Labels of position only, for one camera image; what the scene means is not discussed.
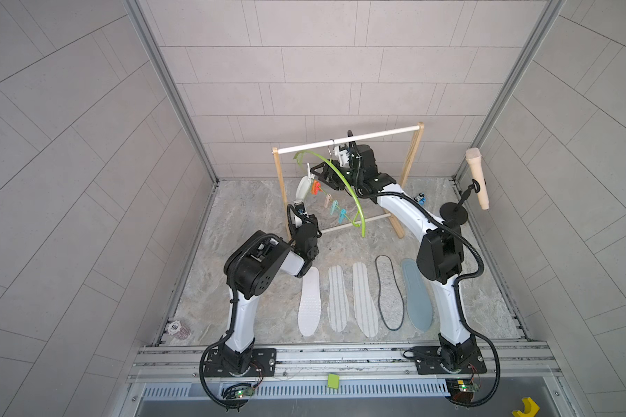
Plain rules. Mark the left circuit board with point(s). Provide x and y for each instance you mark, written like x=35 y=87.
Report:
x=238 y=392

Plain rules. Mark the yellow plastic hook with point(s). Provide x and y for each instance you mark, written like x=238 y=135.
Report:
x=529 y=408

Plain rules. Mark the blue toy car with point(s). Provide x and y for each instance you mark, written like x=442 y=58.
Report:
x=421 y=198

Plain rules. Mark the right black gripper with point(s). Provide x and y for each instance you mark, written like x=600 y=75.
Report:
x=332 y=172

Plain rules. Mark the grey blue insole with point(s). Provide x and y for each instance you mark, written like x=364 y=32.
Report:
x=418 y=302

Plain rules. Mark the right circuit board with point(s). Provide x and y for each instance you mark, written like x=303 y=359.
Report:
x=462 y=390

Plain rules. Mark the white striped insole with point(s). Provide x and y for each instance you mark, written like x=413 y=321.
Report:
x=338 y=305
x=364 y=307

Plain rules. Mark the beige wooden microphone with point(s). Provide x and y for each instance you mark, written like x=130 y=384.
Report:
x=473 y=158

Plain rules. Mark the circuit board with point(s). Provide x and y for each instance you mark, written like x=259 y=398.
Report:
x=238 y=392
x=462 y=390

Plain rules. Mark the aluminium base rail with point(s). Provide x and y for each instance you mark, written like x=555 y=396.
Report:
x=373 y=361

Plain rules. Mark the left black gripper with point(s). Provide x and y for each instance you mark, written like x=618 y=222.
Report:
x=311 y=224

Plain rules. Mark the black microphone stand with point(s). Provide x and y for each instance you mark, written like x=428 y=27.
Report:
x=455 y=211

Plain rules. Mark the dark grey felt insole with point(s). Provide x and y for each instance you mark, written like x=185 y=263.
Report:
x=391 y=304

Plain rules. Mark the wooden clothes rack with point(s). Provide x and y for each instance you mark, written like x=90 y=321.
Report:
x=322 y=150

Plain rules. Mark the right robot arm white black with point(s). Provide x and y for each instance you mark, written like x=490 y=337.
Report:
x=445 y=257

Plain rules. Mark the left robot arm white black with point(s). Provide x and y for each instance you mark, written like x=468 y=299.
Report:
x=249 y=273

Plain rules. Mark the white textured foam insole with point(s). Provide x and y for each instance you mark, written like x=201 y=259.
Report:
x=309 y=313

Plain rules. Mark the green sticky block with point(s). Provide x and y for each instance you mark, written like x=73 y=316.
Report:
x=333 y=381

